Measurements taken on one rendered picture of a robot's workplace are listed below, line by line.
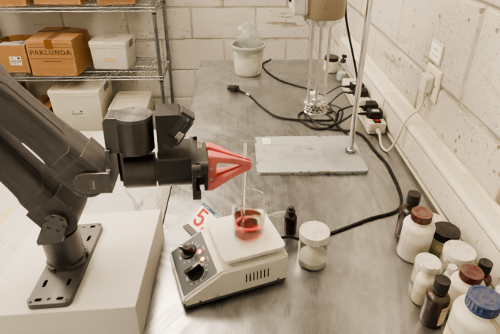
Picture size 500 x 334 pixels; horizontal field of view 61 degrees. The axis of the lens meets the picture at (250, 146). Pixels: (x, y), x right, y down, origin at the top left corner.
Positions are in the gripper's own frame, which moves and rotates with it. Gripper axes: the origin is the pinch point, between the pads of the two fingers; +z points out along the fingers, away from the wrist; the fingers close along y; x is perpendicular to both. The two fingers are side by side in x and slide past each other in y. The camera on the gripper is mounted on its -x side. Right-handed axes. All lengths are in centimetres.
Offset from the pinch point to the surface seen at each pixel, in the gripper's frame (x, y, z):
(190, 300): 22.8, -7.6, -10.3
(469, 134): 4, 14, 52
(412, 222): 14.7, -1.3, 33.2
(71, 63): 54, 216, -76
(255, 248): 15.9, -3.5, 1.8
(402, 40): -3, 61, 58
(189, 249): 18.5, 0.6, -9.9
